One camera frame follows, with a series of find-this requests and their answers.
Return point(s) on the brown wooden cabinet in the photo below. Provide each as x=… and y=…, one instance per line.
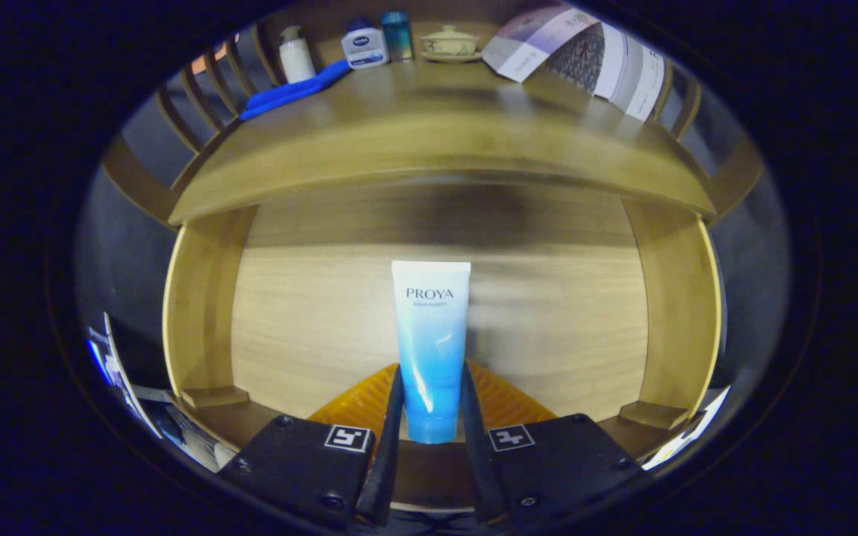
x=135, y=179

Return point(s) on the purple and white book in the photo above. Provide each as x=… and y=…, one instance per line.
x=533, y=45

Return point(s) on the wooden drawer with black knob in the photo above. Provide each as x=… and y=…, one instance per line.
x=310, y=320

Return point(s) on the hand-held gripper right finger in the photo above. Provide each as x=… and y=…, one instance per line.
x=477, y=461

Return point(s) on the wooden countertop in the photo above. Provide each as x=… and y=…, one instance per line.
x=429, y=119

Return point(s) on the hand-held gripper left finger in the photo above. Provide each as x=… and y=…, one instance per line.
x=388, y=461

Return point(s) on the blue and white tube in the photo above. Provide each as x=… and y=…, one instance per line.
x=430, y=335

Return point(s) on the white bottle with blue cap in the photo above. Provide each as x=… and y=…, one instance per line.
x=364, y=46

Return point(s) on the plain white book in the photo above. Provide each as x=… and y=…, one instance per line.
x=614, y=71

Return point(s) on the white spray bottle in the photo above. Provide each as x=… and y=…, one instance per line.
x=297, y=59

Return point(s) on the teal bottle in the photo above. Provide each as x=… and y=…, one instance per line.
x=397, y=37

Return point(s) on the folded blue cloth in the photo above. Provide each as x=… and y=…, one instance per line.
x=291, y=93

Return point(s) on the beige lidded ceramic cup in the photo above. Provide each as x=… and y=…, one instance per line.
x=450, y=45

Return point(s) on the pale floor clutter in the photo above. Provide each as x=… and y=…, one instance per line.
x=198, y=443

